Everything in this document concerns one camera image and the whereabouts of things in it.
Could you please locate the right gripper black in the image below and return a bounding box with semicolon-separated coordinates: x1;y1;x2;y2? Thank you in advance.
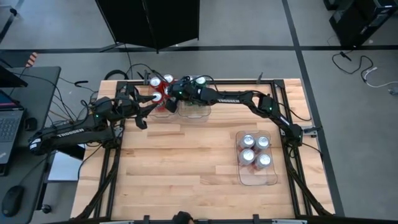
164;77;203;114

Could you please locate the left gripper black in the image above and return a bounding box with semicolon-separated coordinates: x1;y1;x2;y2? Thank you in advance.
116;84;159;130

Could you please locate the clear plastic bin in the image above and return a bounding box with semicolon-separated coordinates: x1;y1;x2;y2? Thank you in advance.
235;129;279;187
177;74;212;121
143;74;180;120

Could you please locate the black partition screen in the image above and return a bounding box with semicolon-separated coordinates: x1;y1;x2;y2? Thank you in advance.
95;0;200;52

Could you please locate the white board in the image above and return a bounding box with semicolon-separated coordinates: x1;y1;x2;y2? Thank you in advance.
47;152;85;182

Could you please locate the grey desk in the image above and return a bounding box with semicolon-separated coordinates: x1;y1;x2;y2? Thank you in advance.
0;65;62;224

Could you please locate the black adapter box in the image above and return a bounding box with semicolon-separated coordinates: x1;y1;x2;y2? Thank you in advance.
24;117;38;131

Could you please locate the person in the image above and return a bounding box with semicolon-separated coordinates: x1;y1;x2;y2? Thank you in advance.
172;210;196;224

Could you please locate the orange black striped marker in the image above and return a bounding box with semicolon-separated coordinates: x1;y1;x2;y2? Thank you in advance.
25;52;39;68

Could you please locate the black laptop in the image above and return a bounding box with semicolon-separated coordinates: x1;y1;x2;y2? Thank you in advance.
0;89;25;177

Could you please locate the black flat panel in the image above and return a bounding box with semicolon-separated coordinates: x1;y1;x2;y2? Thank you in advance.
0;65;29;88

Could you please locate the black computer mouse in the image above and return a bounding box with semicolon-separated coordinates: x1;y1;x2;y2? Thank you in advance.
1;185;25;218

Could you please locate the black equipment case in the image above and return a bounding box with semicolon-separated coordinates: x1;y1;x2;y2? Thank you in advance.
328;0;398;48

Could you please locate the black cable loop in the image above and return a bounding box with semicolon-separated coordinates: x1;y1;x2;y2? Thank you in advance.
103;69;130;81

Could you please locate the black aluminium rig frame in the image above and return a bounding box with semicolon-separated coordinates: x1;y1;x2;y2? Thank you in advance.
73;78;336;224

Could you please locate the black floor cable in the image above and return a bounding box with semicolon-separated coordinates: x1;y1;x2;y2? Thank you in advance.
331;51;374;82

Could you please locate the white floor cable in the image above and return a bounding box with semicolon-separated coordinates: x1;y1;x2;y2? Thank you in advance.
361;66;398;90

